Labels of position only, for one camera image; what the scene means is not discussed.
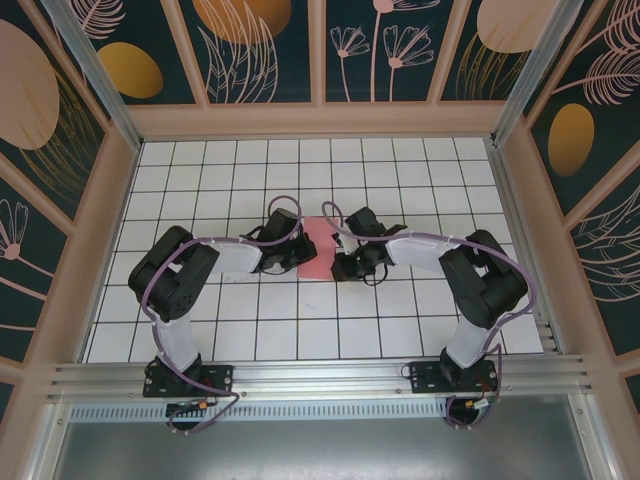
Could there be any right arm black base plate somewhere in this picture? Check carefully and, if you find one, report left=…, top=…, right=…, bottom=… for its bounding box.
left=408, top=360, right=501, bottom=394

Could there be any aluminium side rail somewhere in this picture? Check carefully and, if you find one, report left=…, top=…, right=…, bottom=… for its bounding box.
left=487, top=139, right=569, bottom=354

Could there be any slotted grey cable tray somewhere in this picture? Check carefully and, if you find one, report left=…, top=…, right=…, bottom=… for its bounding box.
left=69, top=403, right=454, bottom=421

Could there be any grey metal sheet panel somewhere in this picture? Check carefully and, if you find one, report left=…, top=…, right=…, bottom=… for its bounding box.
left=49, top=419, right=601, bottom=480

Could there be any long aluminium mounting rail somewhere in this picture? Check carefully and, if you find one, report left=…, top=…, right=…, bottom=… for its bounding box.
left=47, top=354, right=596, bottom=401

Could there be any pink square paper sheet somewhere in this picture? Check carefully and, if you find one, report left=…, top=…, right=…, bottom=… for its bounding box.
left=296, top=216, right=344, bottom=281

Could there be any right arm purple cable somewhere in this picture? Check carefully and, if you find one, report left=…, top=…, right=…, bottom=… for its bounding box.
left=321, top=201, right=537, bottom=431

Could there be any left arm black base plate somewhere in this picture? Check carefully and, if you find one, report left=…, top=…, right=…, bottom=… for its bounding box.
left=143, top=363, right=236, bottom=399

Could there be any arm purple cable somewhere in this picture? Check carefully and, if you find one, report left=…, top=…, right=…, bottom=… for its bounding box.
left=142, top=194, right=307, bottom=437
left=321, top=201, right=537, bottom=431

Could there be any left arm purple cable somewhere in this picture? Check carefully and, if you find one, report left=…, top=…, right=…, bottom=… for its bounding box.
left=142, top=194, right=307, bottom=437

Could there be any aluminium frame post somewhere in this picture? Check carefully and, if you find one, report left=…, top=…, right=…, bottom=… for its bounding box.
left=39, top=0, right=144, bottom=151
left=492, top=0, right=586, bottom=146

